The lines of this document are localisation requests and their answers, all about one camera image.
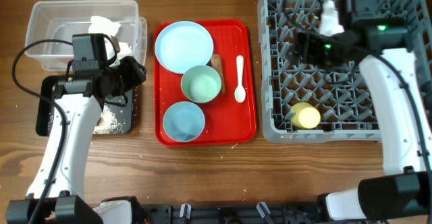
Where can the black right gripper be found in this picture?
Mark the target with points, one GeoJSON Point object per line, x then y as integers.
{"type": "Point", "coordinates": [311, 41]}

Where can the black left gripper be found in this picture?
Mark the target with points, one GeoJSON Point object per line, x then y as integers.
{"type": "Point", "coordinates": [135, 76]}

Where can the pile of rice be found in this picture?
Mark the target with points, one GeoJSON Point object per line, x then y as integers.
{"type": "Point", "coordinates": [108, 123]}

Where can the white napkin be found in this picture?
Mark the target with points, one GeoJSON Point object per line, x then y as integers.
{"type": "Point", "coordinates": [106, 26]}

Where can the yellow cup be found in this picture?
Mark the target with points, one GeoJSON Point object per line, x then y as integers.
{"type": "Point", "coordinates": [305, 116]}

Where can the light blue plate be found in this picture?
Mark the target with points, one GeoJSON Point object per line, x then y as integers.
{"type": "Point", "coordinates": [182, 45]}

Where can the small blue bowl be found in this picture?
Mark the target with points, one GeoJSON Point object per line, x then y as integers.
{"type": "Point", "coordinates": [184, 121]}

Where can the green bowl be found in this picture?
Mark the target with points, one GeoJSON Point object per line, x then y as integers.
{"type": "Point", "coordinates": [201, 84]}

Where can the brown sweet potato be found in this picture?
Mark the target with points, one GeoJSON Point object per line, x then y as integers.
{"type": "Point", "coordinates": [216, 63]}

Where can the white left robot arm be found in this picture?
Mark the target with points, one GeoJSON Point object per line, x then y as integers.
{"type": "Point", "coordinates": [57, 192]}

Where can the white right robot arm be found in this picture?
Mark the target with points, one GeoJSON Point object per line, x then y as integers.
{"type": "Point", "coordinates": [382, 48]}

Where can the grey dishwasher rack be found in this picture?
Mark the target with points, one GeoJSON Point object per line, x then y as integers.
{"type": "Point", "coordinates": [339, 94]}

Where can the black rectangular tray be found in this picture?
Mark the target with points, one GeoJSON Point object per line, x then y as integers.
{"type": "Point", "coordinates": [123, 112]}

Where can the white plastic spoon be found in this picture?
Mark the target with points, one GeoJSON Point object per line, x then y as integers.
{"type": "Point", "coordinates": [240, 92]}

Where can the clear plastic storage bin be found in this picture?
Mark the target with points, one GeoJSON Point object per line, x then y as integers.
{"type": "Point", "coordinates": [62, 19]}

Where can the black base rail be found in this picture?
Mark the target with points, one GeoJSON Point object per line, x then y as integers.
{"type": "Point", "coordinates": [259, 213]}

